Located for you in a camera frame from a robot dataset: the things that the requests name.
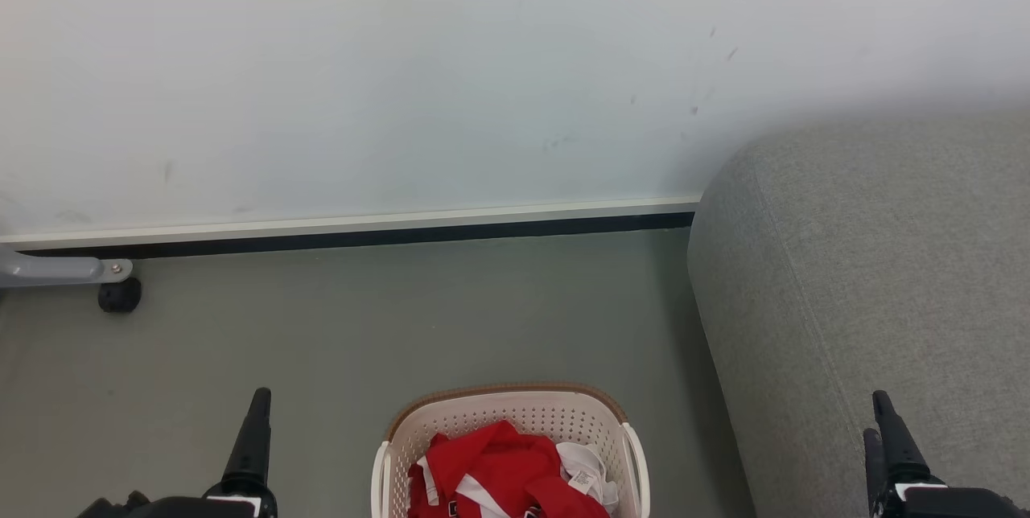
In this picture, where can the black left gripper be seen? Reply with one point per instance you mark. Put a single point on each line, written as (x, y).
(185, 508)

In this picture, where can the red basketball jersey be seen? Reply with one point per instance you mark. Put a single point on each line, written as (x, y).
(499, 466)

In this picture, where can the white and black baseboard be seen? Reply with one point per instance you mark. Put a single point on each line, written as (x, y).
(346, 228)

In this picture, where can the black caster wheel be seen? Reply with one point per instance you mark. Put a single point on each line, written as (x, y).
(120, 295)

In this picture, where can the grey metal furniture leg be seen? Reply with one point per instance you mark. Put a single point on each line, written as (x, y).
(48, 269)

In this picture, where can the grey fabric sofa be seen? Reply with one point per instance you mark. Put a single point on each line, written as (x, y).
(877, 277)

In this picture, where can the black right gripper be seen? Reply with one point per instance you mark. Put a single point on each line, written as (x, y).
(949, 503)

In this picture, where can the cream perforated plastic laundry basket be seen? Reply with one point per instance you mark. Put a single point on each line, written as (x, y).
(515, 413)

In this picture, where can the red and white shorts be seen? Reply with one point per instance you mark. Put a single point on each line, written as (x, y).
(586, 470)

